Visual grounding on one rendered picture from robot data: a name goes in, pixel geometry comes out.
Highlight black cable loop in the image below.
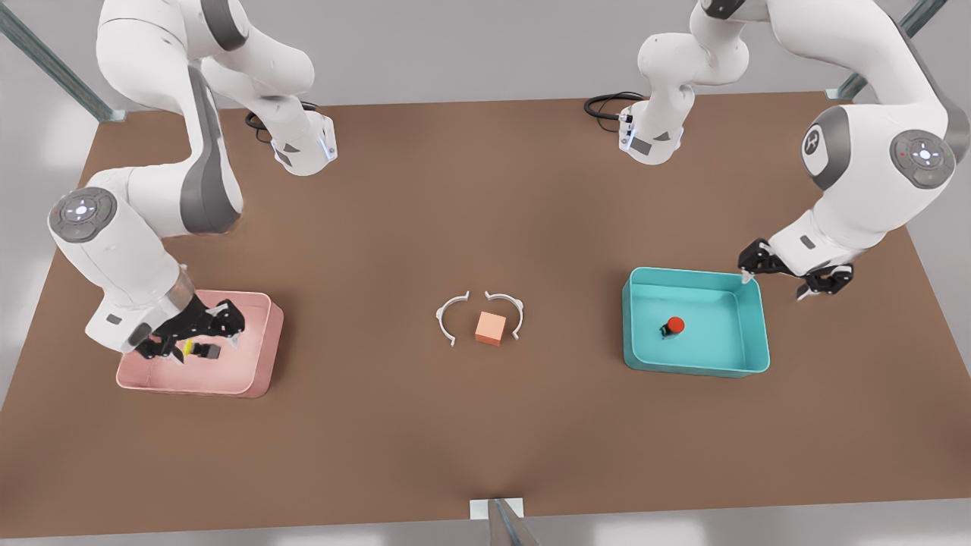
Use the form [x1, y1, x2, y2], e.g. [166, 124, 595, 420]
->
[583, 92, 647, 134]
[244, 101, 320, 144]

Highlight orange cube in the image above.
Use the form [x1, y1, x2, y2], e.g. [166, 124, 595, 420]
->
[475, 311, 507, 348]

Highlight pink storage box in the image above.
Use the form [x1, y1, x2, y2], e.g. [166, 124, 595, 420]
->
[116, 290, 285, 399]

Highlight blue storage box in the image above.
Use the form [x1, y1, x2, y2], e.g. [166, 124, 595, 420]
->
[621, 266, 771, 378]

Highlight white curved bracket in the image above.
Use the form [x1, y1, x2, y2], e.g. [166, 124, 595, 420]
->
[435, 291, 472, 348]
[485, 291, 526, 341]

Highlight silver frame post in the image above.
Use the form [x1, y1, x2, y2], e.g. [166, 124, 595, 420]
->
[470, 497, 541, 546]
[0, 3, 127, 124]
[825, 0, 951, 102]

